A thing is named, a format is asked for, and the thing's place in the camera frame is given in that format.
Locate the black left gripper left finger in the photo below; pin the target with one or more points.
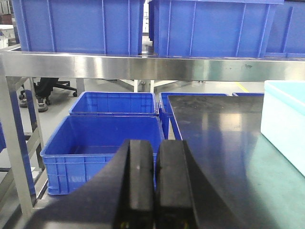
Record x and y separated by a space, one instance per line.
120 196

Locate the blue bin upper shelf middle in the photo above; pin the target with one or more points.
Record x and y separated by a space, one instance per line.
212 28

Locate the blue bin behind table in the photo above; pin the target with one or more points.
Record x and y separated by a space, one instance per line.
165 111

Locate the stainless steel shelf rack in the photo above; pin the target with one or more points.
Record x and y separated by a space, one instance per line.
18 67

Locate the blue bin lower front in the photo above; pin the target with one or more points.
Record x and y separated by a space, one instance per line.
82 145

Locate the black office chair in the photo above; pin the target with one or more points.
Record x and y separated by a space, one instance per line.
44 88

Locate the blue bin far right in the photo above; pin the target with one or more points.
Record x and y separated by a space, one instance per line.
247 94

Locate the blue bin shelf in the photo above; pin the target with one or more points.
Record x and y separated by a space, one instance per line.
81 26
212 28
287 36

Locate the blue bin upper shelf right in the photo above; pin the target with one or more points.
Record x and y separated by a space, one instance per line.
287 36

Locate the light blue plastic tub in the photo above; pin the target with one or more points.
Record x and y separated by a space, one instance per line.
283 119

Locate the blue bin upper shelf left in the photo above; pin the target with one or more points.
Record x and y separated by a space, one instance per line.
81 26

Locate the blue bin lower back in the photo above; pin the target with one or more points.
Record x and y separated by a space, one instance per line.
115 104

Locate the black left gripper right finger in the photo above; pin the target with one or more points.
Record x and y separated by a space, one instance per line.
184 197

